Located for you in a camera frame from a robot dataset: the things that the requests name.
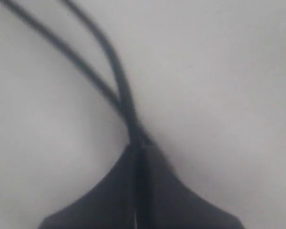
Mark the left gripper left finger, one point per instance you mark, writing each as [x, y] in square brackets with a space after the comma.
[109, 205]

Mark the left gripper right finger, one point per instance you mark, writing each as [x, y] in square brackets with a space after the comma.
[165, 202]

